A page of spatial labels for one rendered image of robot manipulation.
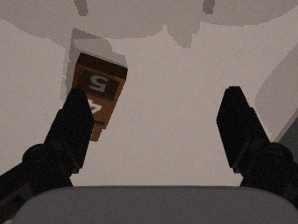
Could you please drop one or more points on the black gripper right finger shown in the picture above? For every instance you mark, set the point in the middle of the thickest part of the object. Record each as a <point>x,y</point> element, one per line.
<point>263,164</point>

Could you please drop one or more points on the brown wooden cube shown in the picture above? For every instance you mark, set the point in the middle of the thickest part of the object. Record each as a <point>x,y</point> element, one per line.
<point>97,129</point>
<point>100,92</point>

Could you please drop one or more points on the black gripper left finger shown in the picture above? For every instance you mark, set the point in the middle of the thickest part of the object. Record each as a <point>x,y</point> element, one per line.
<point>49,165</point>

